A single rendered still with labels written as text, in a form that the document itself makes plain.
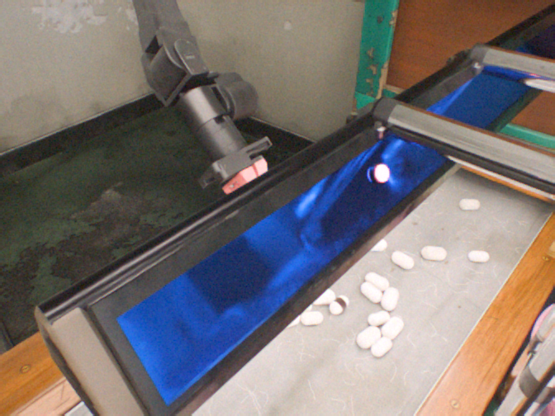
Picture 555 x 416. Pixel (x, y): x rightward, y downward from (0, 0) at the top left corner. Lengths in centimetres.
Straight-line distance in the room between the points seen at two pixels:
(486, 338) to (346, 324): 18
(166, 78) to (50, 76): 194
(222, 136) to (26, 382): 38
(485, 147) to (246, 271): 15
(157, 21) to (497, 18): 55
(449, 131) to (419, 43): 66
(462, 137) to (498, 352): 40
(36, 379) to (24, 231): 158
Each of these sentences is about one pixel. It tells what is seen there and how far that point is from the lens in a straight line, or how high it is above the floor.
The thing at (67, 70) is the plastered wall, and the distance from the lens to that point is 259.
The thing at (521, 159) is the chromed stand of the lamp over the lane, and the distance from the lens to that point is 27.
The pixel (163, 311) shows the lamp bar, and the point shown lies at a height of 109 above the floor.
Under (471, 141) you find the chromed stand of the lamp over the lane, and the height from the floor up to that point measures 112.
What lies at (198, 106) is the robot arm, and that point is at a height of 99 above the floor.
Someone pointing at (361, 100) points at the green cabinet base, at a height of 83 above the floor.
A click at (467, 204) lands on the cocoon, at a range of 85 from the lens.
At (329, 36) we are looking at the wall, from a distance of 203.
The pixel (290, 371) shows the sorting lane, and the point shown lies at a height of 74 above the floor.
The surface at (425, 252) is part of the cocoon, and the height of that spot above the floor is 76.
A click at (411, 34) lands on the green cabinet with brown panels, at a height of 98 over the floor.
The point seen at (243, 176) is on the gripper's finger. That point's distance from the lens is 57.
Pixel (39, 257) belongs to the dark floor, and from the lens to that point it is 199.
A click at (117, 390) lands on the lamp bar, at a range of 19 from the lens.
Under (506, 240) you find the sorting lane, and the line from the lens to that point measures 83.
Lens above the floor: 124
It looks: 39 degrees down
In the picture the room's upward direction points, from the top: straight up
